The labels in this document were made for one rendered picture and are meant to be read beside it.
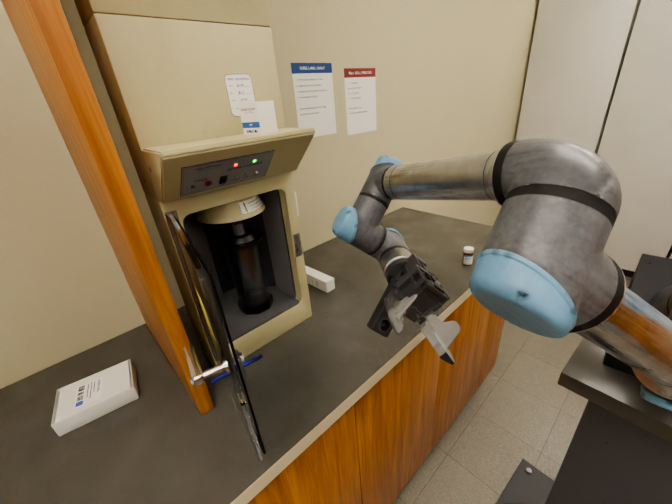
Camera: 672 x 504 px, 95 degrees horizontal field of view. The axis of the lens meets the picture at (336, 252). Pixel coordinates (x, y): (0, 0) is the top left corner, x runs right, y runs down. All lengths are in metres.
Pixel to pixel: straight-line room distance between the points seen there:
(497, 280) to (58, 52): 0.61
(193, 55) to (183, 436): 0.77
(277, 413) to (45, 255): 0.76
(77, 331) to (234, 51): 0.92
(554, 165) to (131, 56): 0.65
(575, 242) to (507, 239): 0.06
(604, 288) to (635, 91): 2.87
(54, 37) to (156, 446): 0.73
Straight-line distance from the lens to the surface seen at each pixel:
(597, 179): 0.44
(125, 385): 0.97
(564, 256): 0.40
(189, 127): 0.71
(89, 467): 0.90
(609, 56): 3.29
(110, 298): 1.21
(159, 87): 0.70
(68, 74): 0.59
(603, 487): 1.24
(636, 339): 0.55
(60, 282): 1.18
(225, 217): 0.79
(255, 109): 0.68
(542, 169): 0.44
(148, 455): 0.85
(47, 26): 0.60
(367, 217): 0.69
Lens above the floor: 1.56
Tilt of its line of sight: 26 degrees down
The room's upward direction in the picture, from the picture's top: 5 degrees counter-clockwise
